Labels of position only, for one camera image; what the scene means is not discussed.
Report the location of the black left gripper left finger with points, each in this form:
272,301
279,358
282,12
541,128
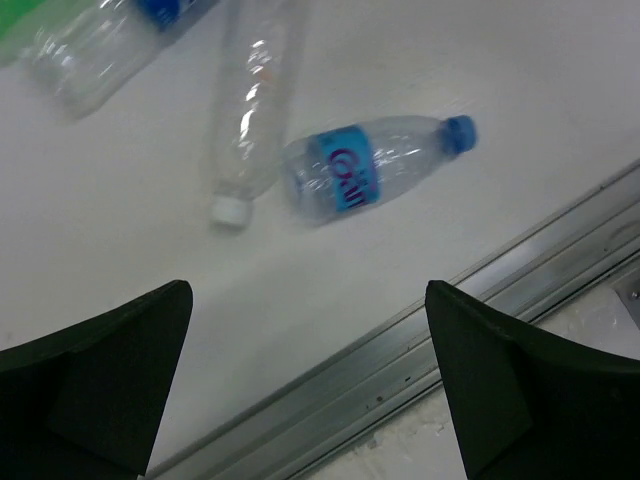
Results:
86,402

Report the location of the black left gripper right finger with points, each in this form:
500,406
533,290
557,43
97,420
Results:
528,404

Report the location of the clear unlabelled bottle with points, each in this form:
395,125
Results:
260,57

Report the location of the blue cap water bottle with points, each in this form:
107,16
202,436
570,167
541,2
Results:
335,174

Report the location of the clear bottle blue label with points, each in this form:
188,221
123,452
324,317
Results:
83,52

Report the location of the green plastic bottle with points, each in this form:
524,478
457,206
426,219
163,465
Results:
15,17

